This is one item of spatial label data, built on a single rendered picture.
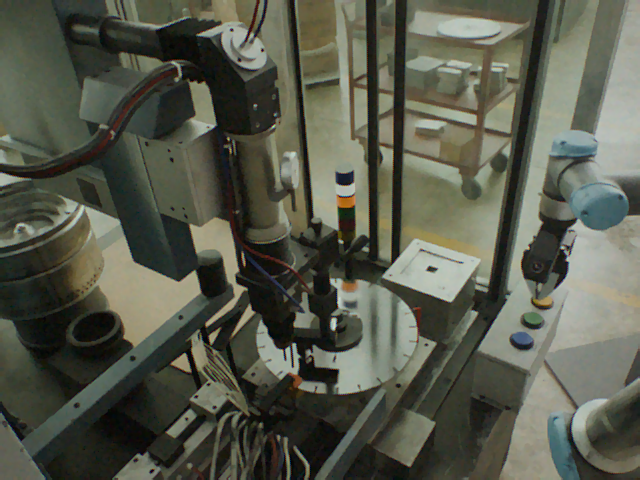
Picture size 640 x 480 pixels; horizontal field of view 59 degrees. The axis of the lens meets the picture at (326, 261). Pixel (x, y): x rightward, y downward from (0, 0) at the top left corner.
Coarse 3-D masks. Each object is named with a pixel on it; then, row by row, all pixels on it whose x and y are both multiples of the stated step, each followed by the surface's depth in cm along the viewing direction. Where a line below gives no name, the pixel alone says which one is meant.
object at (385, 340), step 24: (360, 288) 126; (384, 288) 126; (360, 312) 120; (384, 312) 120; (408, 312) 119; (264, 336) 116; (384, 336) 114; (408, 336) 114; (264, 360) 111; (288, 360) 111; (312, 360) 110; (336, 360) 110; (360, 360) 110; (384, 360) 109; (408, 360) 109; (312, 384) 106; (336, 384) 105; (360, 384) 105
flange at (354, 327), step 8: (344, 312) 119; (352, 312) 119; (312, 320) 118; (344, 320) 115; (352, 320) 117; (360, 320) 117; (312, 328) 116; (336, 328) 113; (344, 328) 114; (352, 328) 115; (360, 328) 115; (344, 336) 113; (352, 336) 113; (360, 336) 114; (336, 344) 112; (344, 344) 112; (352, 344) 113
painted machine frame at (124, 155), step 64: (0, 0) 85; (64, 0) 80; (0, 64) 96; (64, 64) 85; (64, 128) 95; (128, 128) 73; (64, 192) 108; (128, 192) 83; (192, 256) 90; (192, 320) 108; (128, 384) 99; (64, 448) 91
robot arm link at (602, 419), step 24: (600, 408) 85; (624, 408) 76; (552, 432) 97; (576, 432) 90; (600, 432) 84; (624, 432) 78; (552, 456) 99; (576, 456) 91; (600, 456) 87; (624, 456) 84
